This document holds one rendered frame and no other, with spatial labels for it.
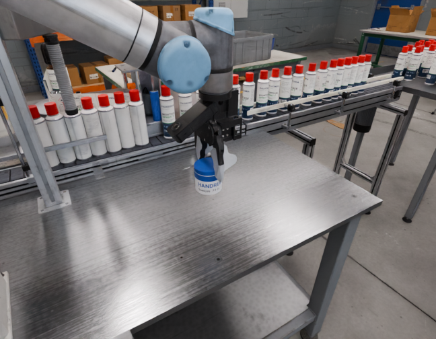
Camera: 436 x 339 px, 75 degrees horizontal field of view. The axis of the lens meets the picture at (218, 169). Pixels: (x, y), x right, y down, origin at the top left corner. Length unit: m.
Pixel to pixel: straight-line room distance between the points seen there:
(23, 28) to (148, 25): 0.45
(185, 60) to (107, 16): 0.10
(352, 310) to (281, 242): 1.03
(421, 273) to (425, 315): 0.28
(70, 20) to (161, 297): 0.52
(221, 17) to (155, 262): 0.54
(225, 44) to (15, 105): 0.54
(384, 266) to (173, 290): 1.54
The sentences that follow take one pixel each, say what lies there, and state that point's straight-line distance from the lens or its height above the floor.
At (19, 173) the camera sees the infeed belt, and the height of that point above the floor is 0.88.
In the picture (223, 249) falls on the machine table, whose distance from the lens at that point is 0.74.
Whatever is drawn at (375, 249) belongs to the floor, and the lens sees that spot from 2.10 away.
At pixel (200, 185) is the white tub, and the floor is 0.98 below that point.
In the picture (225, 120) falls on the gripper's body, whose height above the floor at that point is 1.14.
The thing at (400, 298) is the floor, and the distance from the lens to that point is 1.91.
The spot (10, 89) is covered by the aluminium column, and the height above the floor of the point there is 1.18.
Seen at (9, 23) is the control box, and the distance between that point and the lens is 0.82.
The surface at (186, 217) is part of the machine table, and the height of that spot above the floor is 0.83.
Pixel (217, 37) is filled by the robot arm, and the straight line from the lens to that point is 0.57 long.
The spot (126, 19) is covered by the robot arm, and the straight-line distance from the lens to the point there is 0.41.
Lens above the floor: 1.38
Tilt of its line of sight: 32 degrees down
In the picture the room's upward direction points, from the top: straight up
